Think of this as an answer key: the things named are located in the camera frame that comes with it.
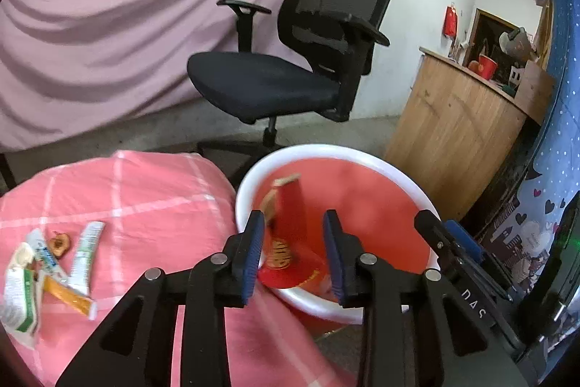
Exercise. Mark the blue white wrapper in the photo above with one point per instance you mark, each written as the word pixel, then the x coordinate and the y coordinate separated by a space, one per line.
pixel 48 261

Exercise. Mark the pink checked tablecloth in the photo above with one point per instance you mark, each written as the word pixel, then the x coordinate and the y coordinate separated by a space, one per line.
pixel 168 211

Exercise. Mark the pink hanging sheet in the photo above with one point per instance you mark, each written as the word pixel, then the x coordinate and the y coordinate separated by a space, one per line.
pixel 71 66

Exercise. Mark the dried apple slice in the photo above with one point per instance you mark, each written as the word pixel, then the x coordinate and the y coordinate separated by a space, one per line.
pixel 59 244

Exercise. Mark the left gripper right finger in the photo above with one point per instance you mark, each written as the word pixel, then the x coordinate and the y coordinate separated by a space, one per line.
pixel 416 327

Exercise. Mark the red white trash basin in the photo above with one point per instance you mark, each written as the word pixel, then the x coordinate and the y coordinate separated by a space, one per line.
pixel 374 200

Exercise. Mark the red cigarette pack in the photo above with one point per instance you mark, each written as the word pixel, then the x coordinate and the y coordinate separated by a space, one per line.
pixel 289 262

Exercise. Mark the wooden counter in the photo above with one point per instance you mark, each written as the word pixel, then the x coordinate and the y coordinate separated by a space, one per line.
pixel 457 129

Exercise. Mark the red cup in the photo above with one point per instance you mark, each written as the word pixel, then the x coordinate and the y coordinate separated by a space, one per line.
pixel 487 67

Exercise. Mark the blue patterned curtain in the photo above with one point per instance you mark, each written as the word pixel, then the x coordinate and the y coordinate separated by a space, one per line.
pixel 522 234

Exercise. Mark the green white crumpled bag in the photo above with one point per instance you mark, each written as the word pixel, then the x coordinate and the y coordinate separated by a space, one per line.
pixel 19 308

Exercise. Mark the green white wrapper strip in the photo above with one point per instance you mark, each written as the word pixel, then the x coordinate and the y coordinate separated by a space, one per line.
pixel 79 278

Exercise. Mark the black office chair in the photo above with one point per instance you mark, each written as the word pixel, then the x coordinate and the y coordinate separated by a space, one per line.
pixel 336 37

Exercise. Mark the orange wrapper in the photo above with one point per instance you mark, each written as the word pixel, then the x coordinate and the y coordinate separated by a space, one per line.
pixel 70 297

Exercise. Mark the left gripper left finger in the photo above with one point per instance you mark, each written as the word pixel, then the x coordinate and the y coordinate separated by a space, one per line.
pixel 133 345

